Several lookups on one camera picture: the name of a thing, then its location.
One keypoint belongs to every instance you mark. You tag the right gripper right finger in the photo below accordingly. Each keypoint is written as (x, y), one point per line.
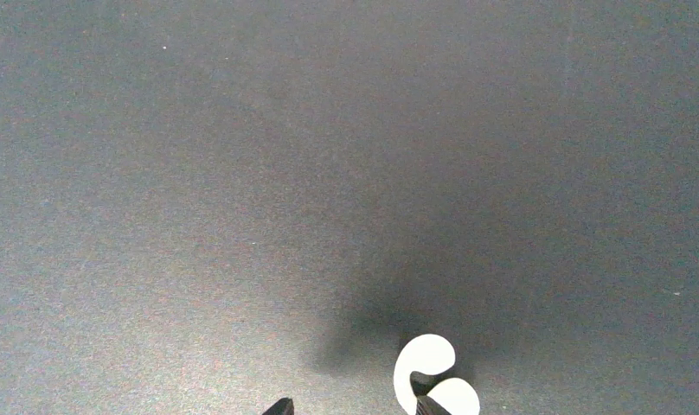
(426, 405)

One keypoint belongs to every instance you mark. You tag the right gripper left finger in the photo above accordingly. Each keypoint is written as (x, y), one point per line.
(283, 406)

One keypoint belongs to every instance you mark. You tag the white earbud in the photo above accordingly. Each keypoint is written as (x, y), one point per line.
(419, 370)

